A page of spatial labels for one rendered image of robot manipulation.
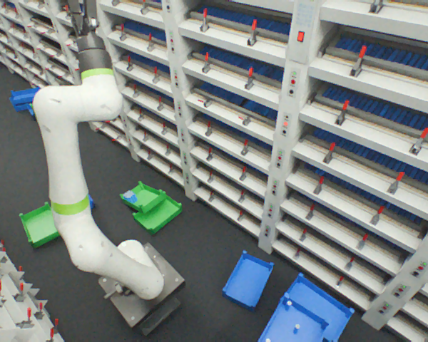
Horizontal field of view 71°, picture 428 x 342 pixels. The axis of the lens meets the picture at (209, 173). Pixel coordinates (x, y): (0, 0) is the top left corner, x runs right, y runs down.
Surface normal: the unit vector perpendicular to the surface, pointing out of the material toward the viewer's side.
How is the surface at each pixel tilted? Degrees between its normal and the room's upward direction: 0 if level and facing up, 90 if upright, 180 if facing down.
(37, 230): 0
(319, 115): 18
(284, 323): 0
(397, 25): 108
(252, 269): 0
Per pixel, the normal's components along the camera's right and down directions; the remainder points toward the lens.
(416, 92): -0.24, -0.53
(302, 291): -0.03, -0.73
